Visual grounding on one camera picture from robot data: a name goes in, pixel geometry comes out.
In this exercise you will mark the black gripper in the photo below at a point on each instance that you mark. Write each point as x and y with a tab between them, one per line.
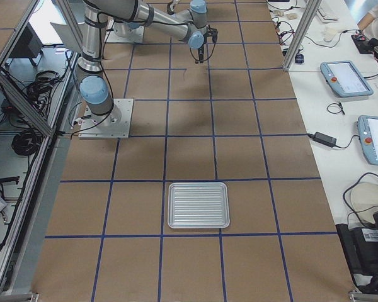
200	52

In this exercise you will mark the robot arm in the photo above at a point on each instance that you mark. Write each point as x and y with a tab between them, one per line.
188	26

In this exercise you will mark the metal ribbed tray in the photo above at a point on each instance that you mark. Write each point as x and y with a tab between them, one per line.
198	205

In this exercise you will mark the dark green curved brake shoe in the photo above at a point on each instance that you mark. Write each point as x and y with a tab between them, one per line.
170	8

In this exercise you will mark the brown paper table cover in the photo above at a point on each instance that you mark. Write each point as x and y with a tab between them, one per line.
234	119

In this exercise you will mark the blue checkered small box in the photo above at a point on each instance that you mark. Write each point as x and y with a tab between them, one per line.
299	58

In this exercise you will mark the far blue teach pendant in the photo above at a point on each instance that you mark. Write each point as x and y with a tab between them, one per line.
345	80

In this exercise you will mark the blue teach pendant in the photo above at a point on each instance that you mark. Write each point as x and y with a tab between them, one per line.
368	133
345	80

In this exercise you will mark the black power adapter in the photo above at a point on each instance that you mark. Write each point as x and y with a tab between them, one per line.
325	139

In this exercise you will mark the near blue teach pendant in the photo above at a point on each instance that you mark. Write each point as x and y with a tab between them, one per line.
368	133

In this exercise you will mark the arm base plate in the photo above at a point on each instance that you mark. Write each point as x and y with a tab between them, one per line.
119	32
116	125

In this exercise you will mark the aluminium frame post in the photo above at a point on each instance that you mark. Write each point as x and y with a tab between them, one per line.
303	26

